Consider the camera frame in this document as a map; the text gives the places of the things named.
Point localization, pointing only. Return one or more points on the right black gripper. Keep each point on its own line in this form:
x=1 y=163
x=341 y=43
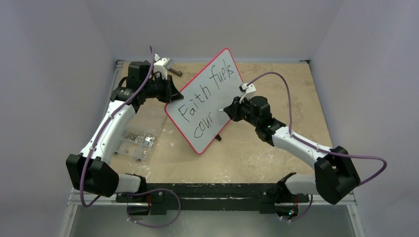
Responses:
x=237 y=110

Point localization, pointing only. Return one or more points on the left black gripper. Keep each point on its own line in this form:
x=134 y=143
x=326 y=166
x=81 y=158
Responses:
x=170 y=94

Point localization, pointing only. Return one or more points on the pink framed whiteboard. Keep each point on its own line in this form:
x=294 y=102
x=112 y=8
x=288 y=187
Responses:
x=198 y=115

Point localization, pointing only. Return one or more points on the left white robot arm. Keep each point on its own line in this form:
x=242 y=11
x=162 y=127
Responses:
x=90 y=170

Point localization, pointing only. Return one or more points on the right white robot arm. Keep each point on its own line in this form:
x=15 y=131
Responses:
x=334 y=175

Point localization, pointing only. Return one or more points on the black metal clamp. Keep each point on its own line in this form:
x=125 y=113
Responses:
x=178 y=73

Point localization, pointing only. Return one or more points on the clear plastic parts box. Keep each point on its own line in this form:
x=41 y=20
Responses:
x=141 y=134

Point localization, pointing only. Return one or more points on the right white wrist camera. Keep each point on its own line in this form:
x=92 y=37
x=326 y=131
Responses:
x=248 y=91

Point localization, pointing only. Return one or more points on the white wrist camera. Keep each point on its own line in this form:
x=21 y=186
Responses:
x=162 y=65
x=248 y=91

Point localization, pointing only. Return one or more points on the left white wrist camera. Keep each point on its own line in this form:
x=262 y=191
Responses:
x=162 y=65

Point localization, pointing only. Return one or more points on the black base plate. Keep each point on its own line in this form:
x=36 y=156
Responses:
x=264 y=198

